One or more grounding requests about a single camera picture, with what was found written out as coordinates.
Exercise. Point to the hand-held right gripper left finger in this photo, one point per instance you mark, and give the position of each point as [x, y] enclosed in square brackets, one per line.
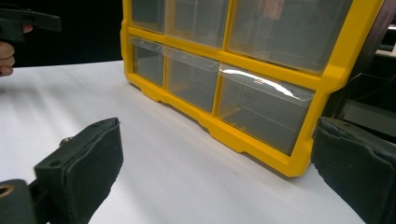
[93, 168]

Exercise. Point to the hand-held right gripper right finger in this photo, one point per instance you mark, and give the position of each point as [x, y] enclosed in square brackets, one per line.
[358, 168]

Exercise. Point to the yellow black drawer organizer cabinet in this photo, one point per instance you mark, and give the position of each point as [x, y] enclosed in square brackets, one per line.
[330, 84]

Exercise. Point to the group of clear drawers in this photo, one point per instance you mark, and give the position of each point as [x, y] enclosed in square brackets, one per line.
[261, 115]

